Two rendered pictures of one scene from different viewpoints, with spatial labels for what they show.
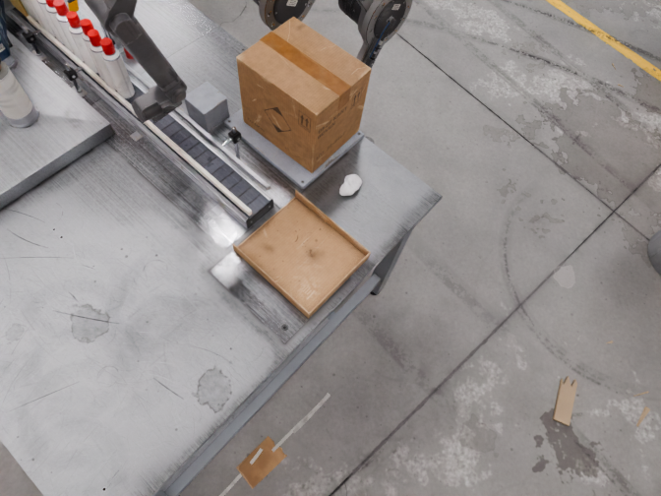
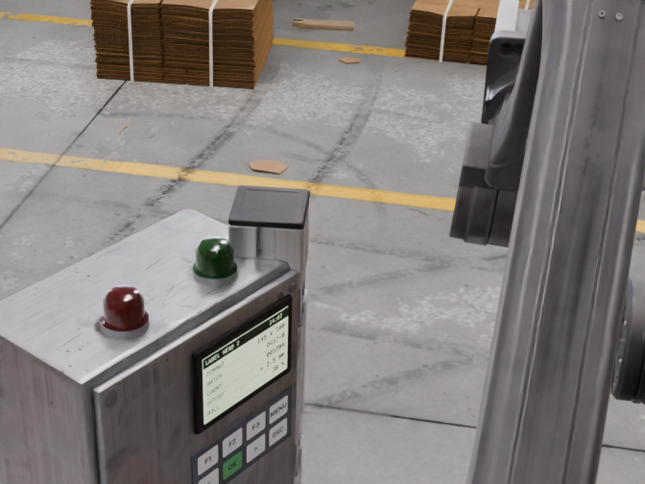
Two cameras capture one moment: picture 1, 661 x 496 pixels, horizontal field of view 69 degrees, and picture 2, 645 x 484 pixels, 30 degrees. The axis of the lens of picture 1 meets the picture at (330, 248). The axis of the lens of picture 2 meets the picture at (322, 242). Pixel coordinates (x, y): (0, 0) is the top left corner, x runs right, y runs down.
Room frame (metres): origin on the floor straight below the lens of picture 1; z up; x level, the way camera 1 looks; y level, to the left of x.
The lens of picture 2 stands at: (0.72, 1.16, 1.84)
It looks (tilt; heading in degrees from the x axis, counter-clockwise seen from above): 30 degrees down; 331
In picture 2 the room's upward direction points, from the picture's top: 2 degrees clockwise
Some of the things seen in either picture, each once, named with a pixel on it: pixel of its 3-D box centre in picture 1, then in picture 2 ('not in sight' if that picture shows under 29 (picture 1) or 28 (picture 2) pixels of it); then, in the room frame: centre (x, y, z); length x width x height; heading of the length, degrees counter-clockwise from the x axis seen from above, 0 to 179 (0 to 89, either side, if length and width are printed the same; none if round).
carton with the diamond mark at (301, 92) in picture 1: (303, 96); not in sight; (1.05, 0.17, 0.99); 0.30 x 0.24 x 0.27; 60
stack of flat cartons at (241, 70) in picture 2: not in sight; (186, 22); (5.02, -0.59, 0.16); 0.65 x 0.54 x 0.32; 56
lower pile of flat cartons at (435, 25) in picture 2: not in sight; (489, 20); (4.66, -1.84, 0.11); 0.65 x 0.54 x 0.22; 48
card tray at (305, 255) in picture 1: (302, 251); not in sight; (0.60, 0.08, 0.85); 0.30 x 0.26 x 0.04; 57
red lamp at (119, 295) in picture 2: not in sight; (124, 307); (1.24, 0.99, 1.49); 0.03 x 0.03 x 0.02
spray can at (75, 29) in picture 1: (84, 42); not in sight; (1.10, 0.87, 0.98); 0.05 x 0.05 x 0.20
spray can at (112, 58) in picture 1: (116, 69); not in sight; (1.03, 0.74, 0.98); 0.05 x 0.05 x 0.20
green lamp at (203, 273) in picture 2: not in sight; (214, 257); (1.26, 0.92, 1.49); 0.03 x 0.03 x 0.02
